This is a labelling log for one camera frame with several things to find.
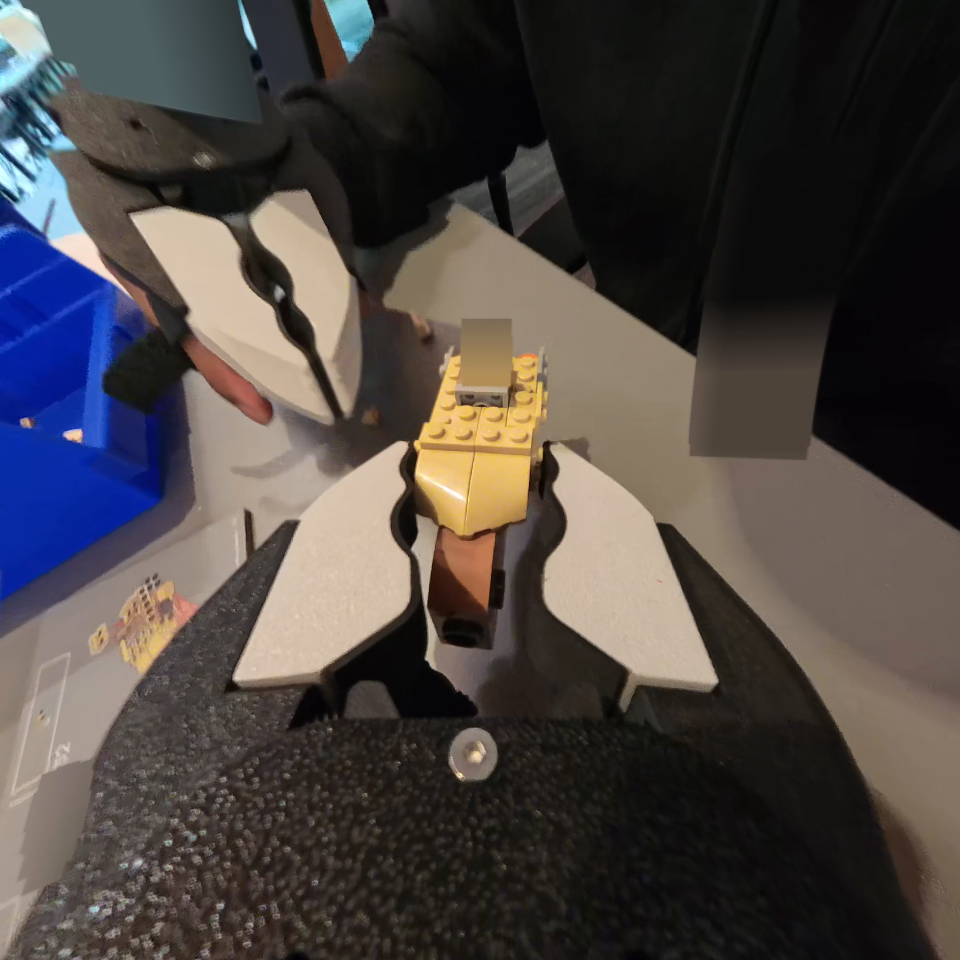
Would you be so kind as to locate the person's right hand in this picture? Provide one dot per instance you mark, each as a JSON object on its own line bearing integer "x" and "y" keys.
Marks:
{"x": 232, "y": 390}

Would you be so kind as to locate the grey instruction booklet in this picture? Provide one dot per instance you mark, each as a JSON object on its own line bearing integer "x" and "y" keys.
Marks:
{"x": 75, "y": 675}

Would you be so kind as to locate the blue plastic bin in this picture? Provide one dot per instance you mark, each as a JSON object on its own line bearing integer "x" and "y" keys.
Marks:
{"x": 75, "y": 510}

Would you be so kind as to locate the tan brick vehicle model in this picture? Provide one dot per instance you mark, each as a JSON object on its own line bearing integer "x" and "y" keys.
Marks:
{"x": 472, "y": 480}

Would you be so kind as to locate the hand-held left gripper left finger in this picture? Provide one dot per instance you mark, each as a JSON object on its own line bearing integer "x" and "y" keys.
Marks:
{"x": 330, "y": 577}

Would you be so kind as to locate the grey desk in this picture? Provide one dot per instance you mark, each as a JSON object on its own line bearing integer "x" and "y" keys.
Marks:
{"x": 675, "y": 525}

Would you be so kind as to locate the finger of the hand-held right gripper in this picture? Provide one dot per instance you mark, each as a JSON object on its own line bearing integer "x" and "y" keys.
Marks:
{"x": 217, "y": 292}
{"x": 322, "y": 285}

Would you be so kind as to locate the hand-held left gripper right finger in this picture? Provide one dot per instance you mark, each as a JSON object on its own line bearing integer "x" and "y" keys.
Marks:
{"x": 630, "y": 592}

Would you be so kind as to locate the stacked blue plastic bins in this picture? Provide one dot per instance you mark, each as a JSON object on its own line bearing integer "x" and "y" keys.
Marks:
{"x": 45, "y": 262}

